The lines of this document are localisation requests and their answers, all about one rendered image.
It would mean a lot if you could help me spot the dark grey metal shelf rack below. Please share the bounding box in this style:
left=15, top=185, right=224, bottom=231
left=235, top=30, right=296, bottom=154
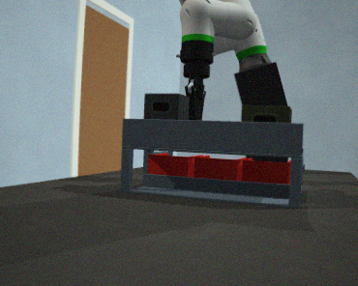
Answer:
left=120, top=119, right=306, bottom=209

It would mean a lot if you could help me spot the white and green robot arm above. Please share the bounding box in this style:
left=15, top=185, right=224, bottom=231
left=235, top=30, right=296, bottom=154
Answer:
left=176, top=0, right=272, bottom=72

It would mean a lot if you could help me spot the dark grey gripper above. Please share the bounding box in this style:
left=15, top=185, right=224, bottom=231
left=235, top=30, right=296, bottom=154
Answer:
left=183, top=63, right=210, bottom=121

